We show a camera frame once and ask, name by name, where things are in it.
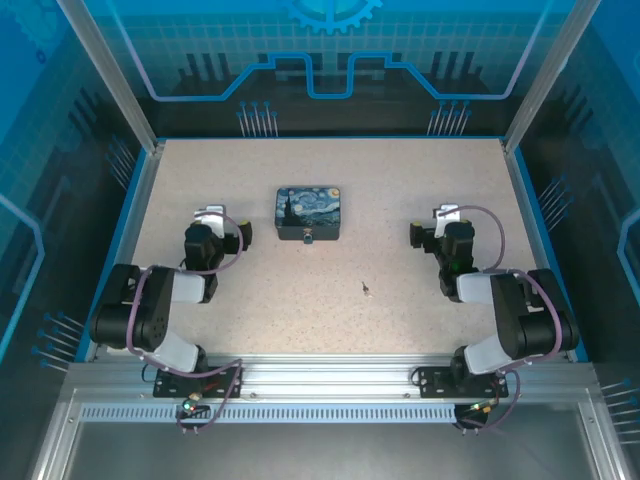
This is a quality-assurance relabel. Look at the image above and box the aluminium corner post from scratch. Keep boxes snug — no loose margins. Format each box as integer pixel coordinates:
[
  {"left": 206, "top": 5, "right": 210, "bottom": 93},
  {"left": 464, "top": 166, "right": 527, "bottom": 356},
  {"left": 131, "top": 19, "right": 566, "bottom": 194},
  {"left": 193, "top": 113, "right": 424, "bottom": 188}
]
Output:
[
  {"left": 502, "top": 0, "right": 604, "bottom": 155},
  {"left": 55, "top": 0, "right": 167, "bottom": 154}
]

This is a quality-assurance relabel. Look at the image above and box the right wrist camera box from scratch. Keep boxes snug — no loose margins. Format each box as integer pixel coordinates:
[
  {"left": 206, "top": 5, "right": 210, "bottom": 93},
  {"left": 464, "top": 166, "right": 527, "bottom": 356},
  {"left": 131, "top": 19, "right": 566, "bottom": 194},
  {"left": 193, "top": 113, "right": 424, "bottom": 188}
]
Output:
[{"left": 432, "top": 201, "right": 472, "bottom": 239}]

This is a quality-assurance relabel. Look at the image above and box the aluminium front rail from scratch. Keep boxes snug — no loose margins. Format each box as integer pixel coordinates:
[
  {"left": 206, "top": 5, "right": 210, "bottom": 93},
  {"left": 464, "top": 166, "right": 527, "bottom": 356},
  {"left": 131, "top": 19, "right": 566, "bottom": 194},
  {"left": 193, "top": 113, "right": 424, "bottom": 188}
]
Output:
[{"left": 64, "top": 352, "right": 596, "bottom": 402}]

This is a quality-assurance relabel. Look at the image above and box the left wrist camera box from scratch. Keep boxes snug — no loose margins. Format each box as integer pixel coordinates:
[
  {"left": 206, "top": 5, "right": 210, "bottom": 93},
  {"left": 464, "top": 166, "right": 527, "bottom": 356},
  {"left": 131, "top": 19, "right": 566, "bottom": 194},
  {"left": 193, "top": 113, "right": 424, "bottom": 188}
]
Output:
[{"left": 192, "top": 202, "right": 227, "bottom": 237}]

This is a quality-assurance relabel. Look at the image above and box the aluminium side rail blue trim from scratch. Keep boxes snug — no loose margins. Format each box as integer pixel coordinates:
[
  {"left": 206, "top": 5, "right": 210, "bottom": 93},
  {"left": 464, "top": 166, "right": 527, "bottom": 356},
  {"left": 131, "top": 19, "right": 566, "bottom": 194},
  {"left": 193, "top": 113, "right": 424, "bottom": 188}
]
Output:
[
  {"left": 74, "top": 142, "right": 167, "bottom": 364},
  {"left": 501, "top": 139, "right": 591, "bottom": 364}
]

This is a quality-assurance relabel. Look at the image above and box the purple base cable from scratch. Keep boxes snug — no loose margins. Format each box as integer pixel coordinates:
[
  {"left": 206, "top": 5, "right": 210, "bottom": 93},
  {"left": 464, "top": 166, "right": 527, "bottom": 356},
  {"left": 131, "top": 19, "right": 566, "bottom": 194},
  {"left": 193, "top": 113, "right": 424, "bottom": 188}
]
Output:
[
  {"left": 175, "top": 358, "right": 246, "bottom": 435},
  {"left": 452, "top": 369, "right": 521, "bottom": 435}
]

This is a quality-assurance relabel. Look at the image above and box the starry night tin box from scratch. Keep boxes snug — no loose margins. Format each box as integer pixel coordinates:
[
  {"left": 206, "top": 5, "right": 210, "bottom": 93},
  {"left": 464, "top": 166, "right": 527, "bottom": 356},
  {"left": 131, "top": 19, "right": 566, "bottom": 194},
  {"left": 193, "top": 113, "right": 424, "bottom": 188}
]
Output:
[{"left": 274, "top": 186, "right": 343, "bottom": 242}]

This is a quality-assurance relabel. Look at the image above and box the grey metal shelf panel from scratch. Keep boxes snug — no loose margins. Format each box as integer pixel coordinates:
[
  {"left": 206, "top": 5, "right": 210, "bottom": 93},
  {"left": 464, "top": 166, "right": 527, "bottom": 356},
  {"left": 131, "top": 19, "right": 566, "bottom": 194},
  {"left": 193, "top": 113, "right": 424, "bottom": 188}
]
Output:
[{"left": 69, "top": 422, "right": 589, "bottom": 480}]

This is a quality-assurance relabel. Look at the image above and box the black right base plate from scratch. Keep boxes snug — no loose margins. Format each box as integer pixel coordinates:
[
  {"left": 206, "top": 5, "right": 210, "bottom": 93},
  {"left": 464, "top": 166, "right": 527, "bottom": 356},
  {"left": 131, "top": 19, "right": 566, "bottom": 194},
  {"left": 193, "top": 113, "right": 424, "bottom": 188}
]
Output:
[{"left": 413, "top": 366, "right": 509, "bottom": 400}]

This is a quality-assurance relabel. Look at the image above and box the slotted cable duct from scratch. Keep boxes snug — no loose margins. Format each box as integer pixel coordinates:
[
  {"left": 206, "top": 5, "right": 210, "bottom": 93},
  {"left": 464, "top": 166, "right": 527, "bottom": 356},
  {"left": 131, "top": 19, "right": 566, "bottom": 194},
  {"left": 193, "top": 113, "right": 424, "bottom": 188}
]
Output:
[{"left": 79, "top": 405, "right": 459, "bottom": 422}]

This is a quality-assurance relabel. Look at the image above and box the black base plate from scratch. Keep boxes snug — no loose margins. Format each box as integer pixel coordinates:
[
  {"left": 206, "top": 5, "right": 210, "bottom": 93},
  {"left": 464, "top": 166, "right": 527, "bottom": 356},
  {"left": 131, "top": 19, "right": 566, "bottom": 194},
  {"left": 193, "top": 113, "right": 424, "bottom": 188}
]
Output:
[
  {"left": 413, "top": 366, "right": 509, "bottom": 400},
  {"left": 152, "top": 367, "right": 245, "bottom": 400}
]

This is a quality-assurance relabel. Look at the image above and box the aluminium lower frame rail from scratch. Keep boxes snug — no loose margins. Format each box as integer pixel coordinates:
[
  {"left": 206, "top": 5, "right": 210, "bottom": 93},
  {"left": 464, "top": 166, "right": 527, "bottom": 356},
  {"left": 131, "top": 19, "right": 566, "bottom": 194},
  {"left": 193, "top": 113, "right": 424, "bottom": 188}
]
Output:
[
  {"left": 579, "top": 394, "right": 624, "bottom": 480},
  {"left": 29, "top": 387, "right": 84, "bottom": 480}
]

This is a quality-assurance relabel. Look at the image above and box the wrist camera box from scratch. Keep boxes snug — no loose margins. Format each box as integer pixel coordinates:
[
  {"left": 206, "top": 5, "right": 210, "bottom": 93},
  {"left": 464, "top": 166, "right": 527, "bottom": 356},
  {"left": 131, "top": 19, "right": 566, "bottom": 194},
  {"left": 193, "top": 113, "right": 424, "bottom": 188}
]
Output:
[
  {"left": 192, "top": 202, "right": 227, "bottom": 237},
  {"left": 432, "top": 201, "right": 472, "bottom": 239}
]

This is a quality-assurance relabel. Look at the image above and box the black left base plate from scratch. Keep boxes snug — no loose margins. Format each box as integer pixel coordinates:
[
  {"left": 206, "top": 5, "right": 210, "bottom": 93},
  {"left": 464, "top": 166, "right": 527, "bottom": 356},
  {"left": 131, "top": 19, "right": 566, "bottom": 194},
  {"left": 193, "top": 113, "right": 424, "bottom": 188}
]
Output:
[{"left": 152, "top": 367, "right": 245, "bottom": 400}]

